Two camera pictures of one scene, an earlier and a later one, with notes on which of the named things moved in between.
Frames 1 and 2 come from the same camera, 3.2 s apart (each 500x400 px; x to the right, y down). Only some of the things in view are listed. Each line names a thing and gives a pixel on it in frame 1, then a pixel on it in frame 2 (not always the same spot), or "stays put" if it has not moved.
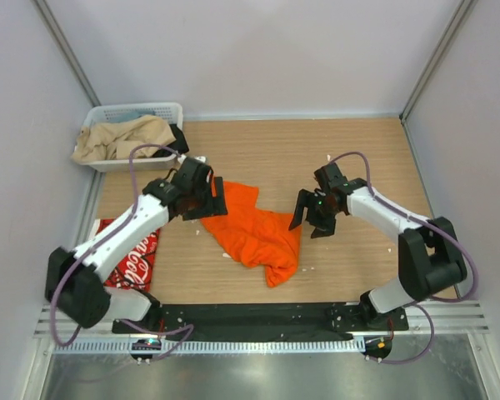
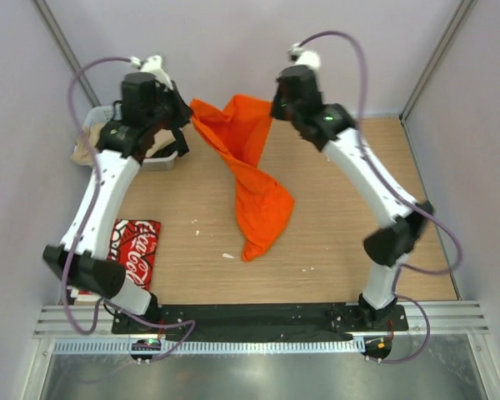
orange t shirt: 256,237 → 237,127
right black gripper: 323,227 → 274,111
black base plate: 265,322 stays put
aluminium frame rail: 470,315 stays put
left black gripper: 213,207 → 173,96
